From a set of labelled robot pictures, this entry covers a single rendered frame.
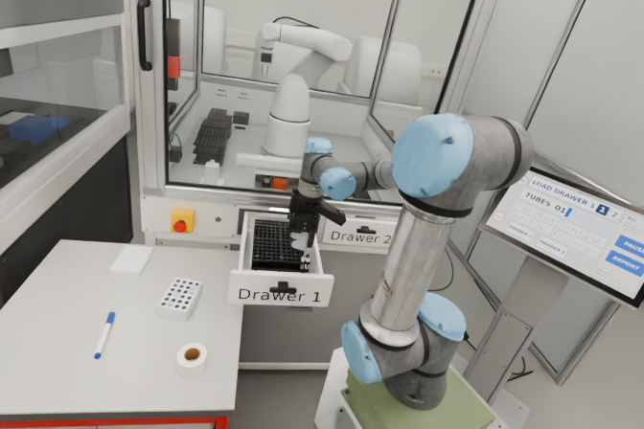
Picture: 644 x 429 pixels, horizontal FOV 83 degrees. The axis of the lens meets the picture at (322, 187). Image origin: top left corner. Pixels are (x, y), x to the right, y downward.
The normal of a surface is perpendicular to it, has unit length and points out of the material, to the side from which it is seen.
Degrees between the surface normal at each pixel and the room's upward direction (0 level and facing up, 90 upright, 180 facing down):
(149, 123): 90
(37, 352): 0
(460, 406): 1
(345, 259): 90
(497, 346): 90
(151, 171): 90
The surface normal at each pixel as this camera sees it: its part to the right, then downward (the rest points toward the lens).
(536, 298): -0.70, 0.21
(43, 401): 0.18, -0.88
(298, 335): 0.13, 0.47
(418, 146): -0.87, -0.06
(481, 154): 0.43, 0.07
